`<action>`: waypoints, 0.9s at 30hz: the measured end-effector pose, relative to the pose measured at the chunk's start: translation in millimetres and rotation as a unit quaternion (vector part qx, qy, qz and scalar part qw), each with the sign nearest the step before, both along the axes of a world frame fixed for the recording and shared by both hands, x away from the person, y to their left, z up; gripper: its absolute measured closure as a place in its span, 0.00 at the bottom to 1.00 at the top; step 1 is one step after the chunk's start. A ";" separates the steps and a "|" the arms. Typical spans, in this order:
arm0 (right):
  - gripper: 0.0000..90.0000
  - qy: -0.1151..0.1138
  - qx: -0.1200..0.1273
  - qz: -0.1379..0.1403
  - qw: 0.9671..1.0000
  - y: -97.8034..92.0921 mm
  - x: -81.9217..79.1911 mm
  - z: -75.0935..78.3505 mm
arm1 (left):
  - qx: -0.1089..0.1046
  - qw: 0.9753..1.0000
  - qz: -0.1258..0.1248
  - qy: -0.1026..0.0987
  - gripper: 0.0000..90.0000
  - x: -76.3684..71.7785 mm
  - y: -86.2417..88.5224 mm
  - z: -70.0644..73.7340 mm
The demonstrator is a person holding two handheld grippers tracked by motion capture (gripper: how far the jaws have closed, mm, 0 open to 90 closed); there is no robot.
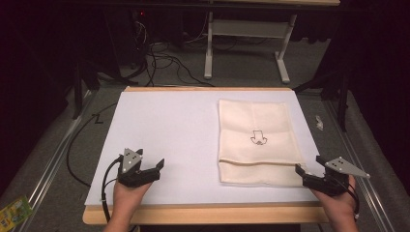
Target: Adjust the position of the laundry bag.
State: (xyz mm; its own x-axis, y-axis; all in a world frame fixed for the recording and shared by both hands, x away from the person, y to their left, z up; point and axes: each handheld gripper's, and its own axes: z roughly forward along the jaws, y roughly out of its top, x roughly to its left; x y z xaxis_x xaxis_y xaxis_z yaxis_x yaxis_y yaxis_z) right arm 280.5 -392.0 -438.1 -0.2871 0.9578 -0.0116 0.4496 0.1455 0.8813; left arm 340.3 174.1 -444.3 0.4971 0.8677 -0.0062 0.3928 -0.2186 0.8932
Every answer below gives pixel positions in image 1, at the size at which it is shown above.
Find white desk frame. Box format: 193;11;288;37
203;0;341;85

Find person's left hand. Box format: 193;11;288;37
112;181;153;220

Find white table sheet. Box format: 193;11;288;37
84;89;321;207

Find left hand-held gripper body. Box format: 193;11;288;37
116;147;161;189

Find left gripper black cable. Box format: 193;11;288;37
101;156;125;224

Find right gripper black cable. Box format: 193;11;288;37
335;175;361;220

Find person's right hand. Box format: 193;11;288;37
310;175;360;224

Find green yellow packet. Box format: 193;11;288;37
0;195;34;232

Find tangled black floor cables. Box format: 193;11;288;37
129;18;217;88

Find metal floor rail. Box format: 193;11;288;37
322;98;393;232
12;89;99;232

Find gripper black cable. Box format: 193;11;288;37
335;175;361;220
101;156;125;224

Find cream cloth bag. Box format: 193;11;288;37
218;99;308;189

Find black metal stand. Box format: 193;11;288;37
71;59;102;121
292;68;353;132

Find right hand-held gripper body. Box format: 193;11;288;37
302;157;371;198

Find long black floor cable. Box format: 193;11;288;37
66;101;118;189

